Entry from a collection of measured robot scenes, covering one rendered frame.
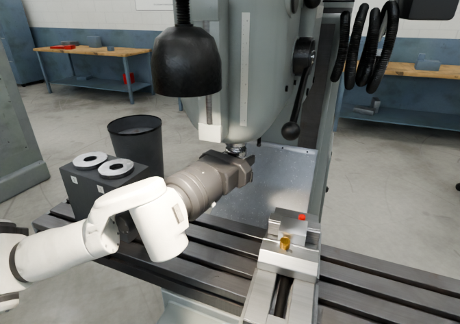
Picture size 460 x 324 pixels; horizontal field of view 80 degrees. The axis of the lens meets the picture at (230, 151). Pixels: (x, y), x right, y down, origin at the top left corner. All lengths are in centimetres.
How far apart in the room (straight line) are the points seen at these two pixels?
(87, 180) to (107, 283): 134
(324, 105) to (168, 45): 70
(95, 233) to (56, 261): 7
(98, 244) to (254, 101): 32
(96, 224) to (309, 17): 52
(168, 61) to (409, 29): 458
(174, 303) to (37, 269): 41
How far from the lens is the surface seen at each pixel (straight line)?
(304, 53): 53
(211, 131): 45
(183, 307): 83
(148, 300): 192
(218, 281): 72
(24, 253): 53
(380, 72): 70
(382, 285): 80
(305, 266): 64
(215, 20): 41
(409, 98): 494
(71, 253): 49
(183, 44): 27
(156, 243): 45
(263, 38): 43
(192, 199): 46
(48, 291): 219
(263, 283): 64
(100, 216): 45
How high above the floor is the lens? 153
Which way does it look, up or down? 27 degrees down
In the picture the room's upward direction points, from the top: straight up
